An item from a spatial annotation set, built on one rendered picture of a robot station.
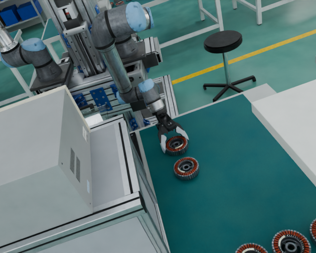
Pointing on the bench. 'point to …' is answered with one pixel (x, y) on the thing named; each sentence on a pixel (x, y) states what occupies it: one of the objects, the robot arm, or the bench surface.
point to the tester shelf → (98, 190)
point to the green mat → (230, 183)
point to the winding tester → (38, 166)
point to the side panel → (152, 215)
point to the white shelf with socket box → (299, 126)
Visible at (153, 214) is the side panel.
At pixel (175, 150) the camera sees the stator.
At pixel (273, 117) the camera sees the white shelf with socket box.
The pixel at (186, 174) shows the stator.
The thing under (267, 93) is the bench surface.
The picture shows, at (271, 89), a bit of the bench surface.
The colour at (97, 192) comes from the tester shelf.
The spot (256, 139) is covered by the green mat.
